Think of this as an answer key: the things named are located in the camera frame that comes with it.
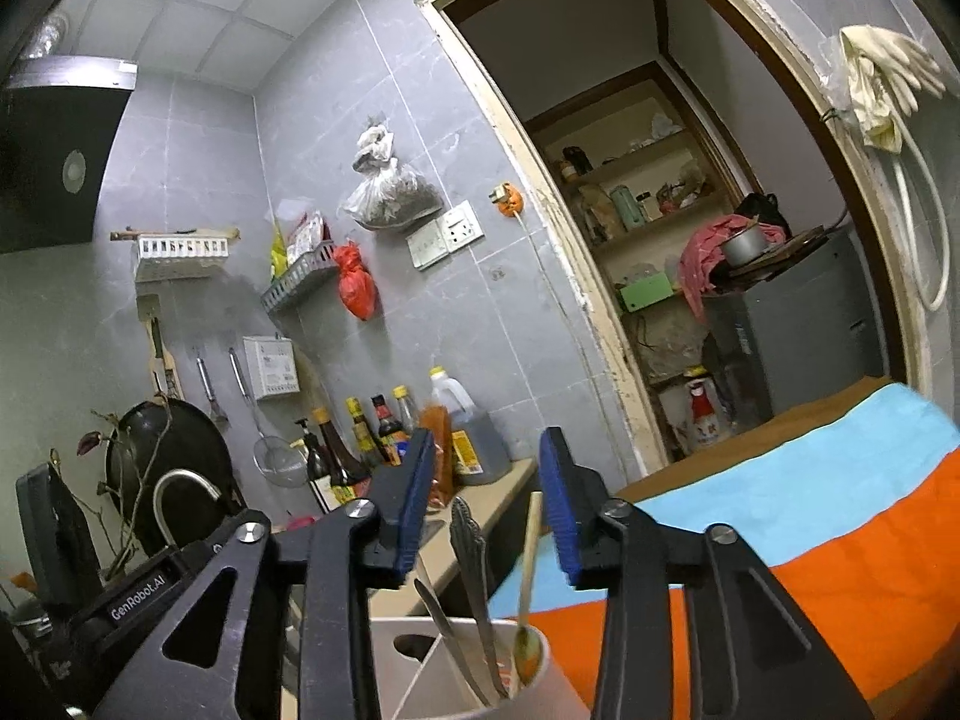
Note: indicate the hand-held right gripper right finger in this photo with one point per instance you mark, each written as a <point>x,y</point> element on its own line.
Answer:
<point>559,510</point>

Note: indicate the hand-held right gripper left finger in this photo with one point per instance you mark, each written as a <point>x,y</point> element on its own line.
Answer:
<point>409,495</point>

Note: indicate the ornate silver fork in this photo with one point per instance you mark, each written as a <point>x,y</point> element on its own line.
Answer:
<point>469,540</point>

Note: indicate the white plastic utensil holder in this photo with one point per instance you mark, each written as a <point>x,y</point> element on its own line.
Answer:
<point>551,694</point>

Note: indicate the orange sauce pouch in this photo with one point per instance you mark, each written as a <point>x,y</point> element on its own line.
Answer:
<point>444,450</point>

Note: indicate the dark bottle red cap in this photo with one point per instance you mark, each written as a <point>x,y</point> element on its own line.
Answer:
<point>386,424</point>

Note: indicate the yellow capped sauce bottle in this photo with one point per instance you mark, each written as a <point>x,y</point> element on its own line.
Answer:
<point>364,431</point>

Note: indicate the large oil jug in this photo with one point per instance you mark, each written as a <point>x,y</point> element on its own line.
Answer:
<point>472,442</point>

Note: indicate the clear bottle yellow cap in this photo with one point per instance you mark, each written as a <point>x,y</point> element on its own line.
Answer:
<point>405,409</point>

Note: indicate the dry plant twig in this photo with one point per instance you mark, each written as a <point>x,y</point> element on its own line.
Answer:
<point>127,480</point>

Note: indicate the dark pump bottle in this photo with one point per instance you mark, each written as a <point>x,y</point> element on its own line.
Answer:
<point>315,472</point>

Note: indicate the pink brush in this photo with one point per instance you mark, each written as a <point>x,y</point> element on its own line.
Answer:
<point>300,523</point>

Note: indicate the metal strainer ladle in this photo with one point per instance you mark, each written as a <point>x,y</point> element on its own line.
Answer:
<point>281,461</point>

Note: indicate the curved metal faucet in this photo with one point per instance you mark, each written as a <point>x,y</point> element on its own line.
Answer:
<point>184,476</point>

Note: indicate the black wok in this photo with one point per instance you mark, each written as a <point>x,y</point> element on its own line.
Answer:
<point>187,450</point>

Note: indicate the red label bottle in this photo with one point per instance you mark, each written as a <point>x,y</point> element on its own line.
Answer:
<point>709,412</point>

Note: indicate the hanging metal spatula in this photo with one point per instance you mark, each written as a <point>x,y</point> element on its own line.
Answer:
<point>208,390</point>

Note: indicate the hanging wooden board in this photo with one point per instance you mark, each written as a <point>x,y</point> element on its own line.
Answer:
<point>159,345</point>

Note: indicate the red plastic bag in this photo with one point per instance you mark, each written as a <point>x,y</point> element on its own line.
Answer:
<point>356,281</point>

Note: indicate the green box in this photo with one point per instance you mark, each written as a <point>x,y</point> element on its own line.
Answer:
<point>645,292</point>

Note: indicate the striped blue orange brown cloth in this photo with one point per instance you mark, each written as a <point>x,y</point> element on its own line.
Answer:
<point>825,540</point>

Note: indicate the yellow snack packet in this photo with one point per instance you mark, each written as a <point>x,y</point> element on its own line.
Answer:
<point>278,251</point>

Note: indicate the red white snack packet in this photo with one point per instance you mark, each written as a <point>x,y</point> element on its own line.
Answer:
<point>307,232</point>

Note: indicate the pink cloth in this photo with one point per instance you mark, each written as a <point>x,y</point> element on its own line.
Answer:
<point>697,262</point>

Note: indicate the clear bag of dried goods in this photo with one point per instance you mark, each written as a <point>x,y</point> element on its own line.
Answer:
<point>394,195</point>

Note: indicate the grey cabinet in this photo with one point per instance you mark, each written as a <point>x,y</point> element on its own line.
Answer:
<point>802,330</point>

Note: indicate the green jar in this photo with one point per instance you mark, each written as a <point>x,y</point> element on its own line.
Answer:
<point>622,210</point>

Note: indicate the metal pot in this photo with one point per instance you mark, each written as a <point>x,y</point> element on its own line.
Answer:
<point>742,247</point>

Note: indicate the wooden shelf unit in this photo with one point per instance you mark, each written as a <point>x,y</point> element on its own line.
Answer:
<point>622,165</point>

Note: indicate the dark wooden board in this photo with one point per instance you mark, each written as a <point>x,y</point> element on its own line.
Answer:
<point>795,247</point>

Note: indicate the black bag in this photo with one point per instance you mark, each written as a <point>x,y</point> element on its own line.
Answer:
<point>765,210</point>

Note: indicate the black range hood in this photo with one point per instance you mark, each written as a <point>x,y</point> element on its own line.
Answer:
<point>52,165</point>

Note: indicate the cream rubber gloves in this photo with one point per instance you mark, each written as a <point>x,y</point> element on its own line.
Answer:
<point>877,67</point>

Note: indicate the worn white door frame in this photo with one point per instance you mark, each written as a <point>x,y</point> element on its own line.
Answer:
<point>637,412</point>

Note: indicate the white wall box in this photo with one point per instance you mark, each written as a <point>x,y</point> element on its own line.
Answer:
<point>270,367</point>

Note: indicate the grey wall shelf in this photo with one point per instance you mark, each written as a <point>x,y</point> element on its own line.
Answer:
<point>300,281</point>

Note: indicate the white wall socket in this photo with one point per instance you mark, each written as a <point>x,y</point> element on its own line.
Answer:
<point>463,225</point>

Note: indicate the orange wall plug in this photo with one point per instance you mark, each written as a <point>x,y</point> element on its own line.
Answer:
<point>506,199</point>

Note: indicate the white wall basket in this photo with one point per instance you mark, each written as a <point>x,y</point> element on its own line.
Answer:
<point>180,249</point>

